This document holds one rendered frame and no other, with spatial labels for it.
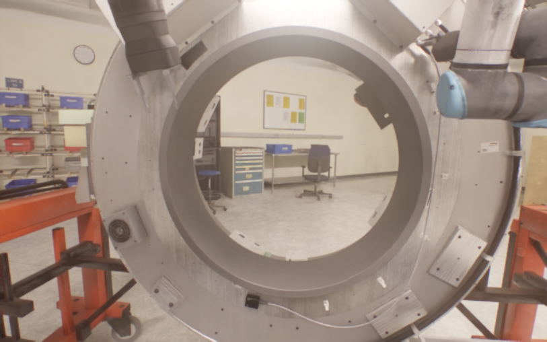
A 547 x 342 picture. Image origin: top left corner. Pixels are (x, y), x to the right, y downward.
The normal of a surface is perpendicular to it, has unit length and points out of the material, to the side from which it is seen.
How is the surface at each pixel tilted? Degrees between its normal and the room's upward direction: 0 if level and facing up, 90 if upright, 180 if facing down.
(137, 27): 122
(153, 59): 114
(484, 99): 108
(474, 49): 104
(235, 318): 90
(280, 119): 90
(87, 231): 90
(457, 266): 90
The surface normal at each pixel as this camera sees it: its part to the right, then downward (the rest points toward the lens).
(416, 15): -0.12, 0.12
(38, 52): 0.54, 0.12
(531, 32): -0.94, 0.23
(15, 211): 0.99, 0.04
